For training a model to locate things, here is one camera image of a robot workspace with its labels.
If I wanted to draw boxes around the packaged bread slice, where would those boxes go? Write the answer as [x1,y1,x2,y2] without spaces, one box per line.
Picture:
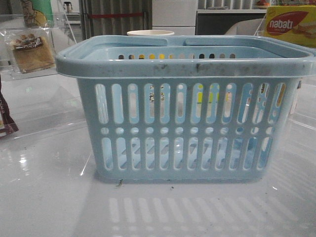
[4,28,55,74]

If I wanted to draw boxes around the light blue plastic basket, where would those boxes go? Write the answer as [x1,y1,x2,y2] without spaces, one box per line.
[55,35,316,182]

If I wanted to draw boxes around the white paper cup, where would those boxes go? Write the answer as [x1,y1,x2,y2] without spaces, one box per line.
[127,30,174,36]

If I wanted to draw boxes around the white drawer cabinet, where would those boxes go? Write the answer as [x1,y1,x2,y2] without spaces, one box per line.
[152,0,198,35]

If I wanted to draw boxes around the clear acrylic display stand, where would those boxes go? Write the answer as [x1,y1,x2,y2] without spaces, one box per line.
[0,12,76,81]

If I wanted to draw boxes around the brown snack packet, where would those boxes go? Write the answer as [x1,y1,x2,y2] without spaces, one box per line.
[0,82,19,139]

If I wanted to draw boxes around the green cartoon poster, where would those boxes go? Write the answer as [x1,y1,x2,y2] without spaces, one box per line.
[20,0,54,28]

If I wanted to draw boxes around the yellow nabati wafer box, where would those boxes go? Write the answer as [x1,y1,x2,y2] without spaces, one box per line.
[263,5,316,48]

